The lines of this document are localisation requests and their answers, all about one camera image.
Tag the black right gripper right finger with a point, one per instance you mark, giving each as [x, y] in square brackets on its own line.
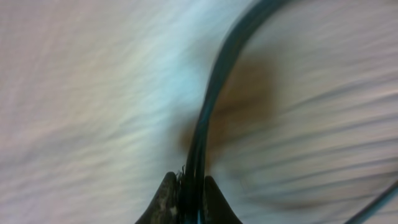
[216, 207]

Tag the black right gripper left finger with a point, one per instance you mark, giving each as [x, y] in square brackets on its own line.
[163, 206]

